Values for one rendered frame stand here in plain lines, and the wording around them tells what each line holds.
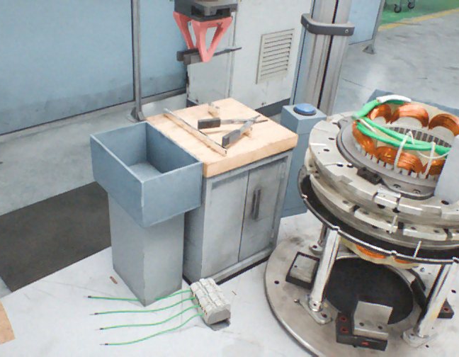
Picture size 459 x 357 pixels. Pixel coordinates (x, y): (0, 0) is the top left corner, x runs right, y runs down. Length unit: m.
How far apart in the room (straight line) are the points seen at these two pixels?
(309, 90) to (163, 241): 0.58
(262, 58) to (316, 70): 2.00
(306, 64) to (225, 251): 0.52
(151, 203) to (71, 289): 0.29
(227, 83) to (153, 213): 2.38
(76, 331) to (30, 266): 1.31
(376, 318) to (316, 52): 0.62
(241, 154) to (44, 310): 0.44
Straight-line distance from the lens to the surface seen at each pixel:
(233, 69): 3.01
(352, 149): 0.74
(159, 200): 0.71
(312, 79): 1.18
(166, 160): 0.81
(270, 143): 0.80
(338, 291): 0.96
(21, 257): 2.21
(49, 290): 0.93
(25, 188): 2.66
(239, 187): 0.81
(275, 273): 0.93
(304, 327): 0.85
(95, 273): 0.95
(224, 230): 0.84
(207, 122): 0.78
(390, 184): 0.68
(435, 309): 0.85
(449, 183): 0.68
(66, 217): 2.38
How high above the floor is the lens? 1.43
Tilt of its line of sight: 32 degrees down
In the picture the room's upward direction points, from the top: 6 degrees clockwise
